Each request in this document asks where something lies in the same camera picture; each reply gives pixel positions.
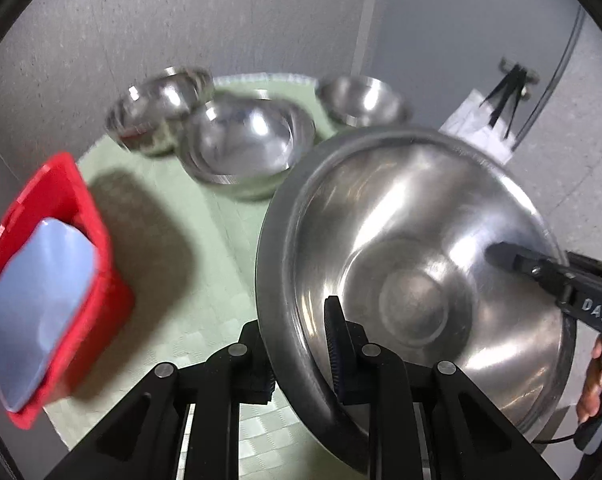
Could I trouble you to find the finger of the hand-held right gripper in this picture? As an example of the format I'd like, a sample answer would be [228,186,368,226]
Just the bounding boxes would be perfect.
[486,241,572,304]
[568,251,602,287]

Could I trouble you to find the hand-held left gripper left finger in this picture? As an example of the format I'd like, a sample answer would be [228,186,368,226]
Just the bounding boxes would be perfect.
[46,319,275,480]

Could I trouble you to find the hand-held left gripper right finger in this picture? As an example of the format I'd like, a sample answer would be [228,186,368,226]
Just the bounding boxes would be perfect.
[324,296,556,480]

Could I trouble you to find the large stainless steel bowl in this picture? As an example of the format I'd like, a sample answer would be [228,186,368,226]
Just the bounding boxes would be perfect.
[255,125,579,476]

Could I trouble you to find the person's right hand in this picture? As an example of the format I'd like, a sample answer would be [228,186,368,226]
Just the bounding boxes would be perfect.
[576,335,602,424]

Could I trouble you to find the green table mat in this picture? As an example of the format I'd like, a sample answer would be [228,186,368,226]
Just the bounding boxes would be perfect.
[43,73,372,480]

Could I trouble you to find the white paper sheet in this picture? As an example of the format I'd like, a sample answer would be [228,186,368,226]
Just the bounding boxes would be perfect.
[438,88,515,166]

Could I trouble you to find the black tripod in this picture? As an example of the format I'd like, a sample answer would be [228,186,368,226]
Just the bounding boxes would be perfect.
[485,56,540,142]

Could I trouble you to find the red plastic basket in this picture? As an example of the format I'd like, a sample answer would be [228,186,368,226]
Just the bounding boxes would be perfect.
[0,152,136,431]

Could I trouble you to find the small stainless steel bowl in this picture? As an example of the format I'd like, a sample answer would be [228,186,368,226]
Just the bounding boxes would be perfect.
[315,75,414,129]

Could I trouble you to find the blue plastic board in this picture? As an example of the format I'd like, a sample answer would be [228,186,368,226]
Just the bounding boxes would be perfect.
[0,217,100,413]

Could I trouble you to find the wide stainless steel bowl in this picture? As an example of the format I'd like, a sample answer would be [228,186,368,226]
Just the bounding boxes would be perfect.
[180,92,318,202]

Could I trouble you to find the deep stainless steel bowl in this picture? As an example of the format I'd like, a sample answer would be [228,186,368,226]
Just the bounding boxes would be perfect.
[105,66,215,157]

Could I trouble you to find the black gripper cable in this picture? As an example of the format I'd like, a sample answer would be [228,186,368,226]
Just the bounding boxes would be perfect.
[531,430,584,448]

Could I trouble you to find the grey wall cable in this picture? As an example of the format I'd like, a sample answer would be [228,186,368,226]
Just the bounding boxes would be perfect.
[511,9,588,153]

